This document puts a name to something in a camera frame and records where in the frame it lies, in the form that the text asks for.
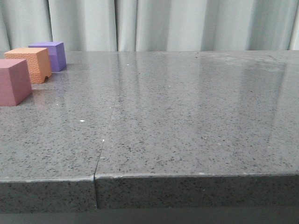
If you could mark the orange foam cube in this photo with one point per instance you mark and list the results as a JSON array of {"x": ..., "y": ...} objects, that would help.
[{"x": 38, "y": 61}]

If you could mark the grey pleated curtain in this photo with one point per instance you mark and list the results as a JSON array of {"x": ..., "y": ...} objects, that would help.
[{"x": 151, "y": 25}]

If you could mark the purple foam cube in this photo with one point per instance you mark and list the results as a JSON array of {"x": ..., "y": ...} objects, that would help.
[{"x": 56, "y": 54}]

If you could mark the red foam cube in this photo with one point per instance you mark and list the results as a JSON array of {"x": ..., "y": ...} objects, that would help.
[{"x": 15, "y": 83}]

